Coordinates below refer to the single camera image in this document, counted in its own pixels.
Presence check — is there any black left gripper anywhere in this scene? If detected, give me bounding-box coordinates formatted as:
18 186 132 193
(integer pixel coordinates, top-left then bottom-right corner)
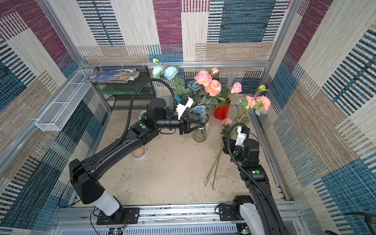
155 112 205 137

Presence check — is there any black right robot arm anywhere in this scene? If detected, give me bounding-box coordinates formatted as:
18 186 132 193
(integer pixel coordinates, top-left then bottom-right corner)
224 123 289 235

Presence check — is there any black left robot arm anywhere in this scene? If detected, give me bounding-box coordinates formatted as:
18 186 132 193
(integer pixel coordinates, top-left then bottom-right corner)
69 97 205 217

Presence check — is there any clear glass vase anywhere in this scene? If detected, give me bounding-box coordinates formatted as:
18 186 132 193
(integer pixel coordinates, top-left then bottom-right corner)
193 123 209 143

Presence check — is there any grey blue rose stem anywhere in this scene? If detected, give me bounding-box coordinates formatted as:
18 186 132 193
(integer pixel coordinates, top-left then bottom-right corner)
186 80 210 118

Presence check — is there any red pencil cup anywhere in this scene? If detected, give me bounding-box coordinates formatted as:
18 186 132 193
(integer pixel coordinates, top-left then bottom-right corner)
213 98 231 120

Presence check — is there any white blue alarm clock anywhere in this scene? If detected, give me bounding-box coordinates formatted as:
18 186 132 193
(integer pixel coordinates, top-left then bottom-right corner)
138 110 147 120

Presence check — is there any light blue rose stem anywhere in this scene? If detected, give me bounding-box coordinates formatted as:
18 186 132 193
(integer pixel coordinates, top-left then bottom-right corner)
152 59 190 97

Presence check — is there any white tape roll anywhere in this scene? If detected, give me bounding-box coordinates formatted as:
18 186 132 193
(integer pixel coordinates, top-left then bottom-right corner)
132 147 146 160

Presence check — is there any green sheet on shelf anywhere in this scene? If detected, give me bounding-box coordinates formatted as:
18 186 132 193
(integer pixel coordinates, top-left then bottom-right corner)
99 85 137 95

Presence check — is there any colourful book on shelf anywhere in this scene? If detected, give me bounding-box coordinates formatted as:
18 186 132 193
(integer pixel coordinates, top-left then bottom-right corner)
87 69 140 83

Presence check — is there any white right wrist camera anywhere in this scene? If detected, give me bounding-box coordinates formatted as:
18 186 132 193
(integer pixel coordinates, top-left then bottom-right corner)
235 126 249 146

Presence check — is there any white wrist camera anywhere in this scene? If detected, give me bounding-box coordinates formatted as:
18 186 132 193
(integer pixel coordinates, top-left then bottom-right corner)
176 96 193 120
235 126 249 146

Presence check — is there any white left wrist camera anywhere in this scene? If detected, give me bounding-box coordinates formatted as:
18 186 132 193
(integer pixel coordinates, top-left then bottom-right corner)
176 96 193 120

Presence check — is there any black wire mesh shelf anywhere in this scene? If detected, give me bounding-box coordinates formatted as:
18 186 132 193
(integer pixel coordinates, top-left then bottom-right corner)
92 66 157 111

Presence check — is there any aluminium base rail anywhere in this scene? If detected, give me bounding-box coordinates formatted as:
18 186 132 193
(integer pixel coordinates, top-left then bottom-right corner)
48 201 306 235

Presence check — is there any white wire mesh basket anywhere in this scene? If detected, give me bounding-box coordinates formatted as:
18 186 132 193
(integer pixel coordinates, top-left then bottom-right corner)
35 70 93 131

